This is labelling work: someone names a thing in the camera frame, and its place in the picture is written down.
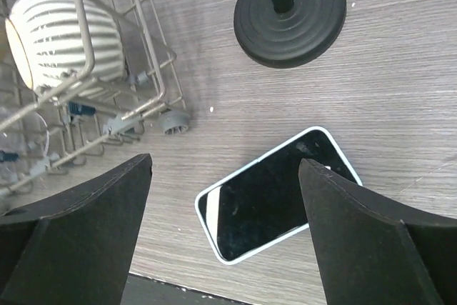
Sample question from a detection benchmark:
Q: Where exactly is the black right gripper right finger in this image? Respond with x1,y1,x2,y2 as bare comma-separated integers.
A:
298,159,456,304

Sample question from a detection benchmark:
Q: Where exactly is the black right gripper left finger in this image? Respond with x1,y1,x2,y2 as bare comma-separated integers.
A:
1,154,152,304

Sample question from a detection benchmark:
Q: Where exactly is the phone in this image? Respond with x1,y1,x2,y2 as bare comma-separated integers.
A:
194,126,362,266

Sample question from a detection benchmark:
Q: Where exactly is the black phone stand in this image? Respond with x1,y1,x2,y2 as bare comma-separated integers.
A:
233,0,347,69

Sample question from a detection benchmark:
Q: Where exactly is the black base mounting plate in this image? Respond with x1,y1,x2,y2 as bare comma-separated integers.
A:
121,274,246,305

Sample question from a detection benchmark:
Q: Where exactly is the clear drinking glass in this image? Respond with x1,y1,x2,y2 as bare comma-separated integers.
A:
1,112,50,183

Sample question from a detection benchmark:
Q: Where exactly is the grey wire dish rack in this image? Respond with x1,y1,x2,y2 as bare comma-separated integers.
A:
1,0,190,211

